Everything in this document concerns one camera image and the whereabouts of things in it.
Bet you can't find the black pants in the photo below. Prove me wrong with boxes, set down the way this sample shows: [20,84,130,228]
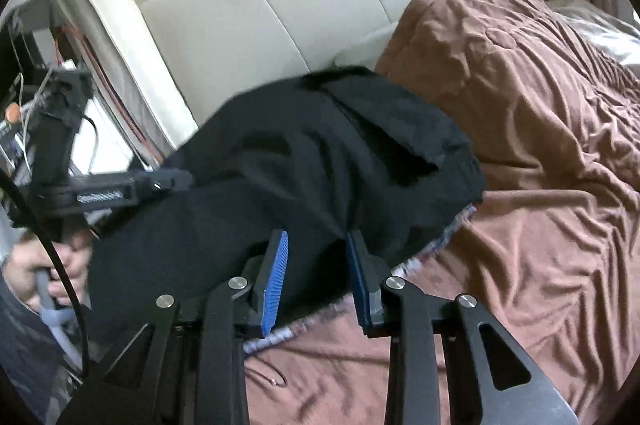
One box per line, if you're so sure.
[88,68,486,341]

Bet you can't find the person's left hand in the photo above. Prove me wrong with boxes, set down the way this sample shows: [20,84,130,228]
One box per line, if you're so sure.
[2,230,93,312]

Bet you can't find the stack of folded dark clothes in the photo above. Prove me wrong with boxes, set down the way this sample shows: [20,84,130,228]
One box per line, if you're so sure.
[243,205,477,356]

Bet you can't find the brown bed sheet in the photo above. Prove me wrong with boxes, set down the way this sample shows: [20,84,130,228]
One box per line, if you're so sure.
[242,0,640,425]

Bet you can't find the black cable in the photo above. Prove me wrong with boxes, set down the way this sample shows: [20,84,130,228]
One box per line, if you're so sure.
[0,169,91,375]

